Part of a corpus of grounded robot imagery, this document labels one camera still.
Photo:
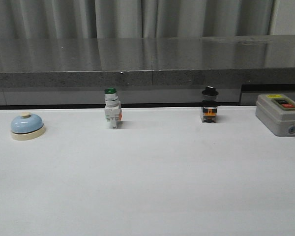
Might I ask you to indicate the blue and cream call bell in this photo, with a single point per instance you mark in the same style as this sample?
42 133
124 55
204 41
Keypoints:
27 126

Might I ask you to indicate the grey curtain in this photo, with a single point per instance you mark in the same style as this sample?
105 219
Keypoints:
41 19

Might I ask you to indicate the green pushbutton switch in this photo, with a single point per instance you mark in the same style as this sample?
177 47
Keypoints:
113 111

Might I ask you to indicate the black selector switch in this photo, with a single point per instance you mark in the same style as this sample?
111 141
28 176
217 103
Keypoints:
209 105

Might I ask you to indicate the grey on-off switch box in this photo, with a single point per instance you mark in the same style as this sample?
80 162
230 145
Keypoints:
277 113

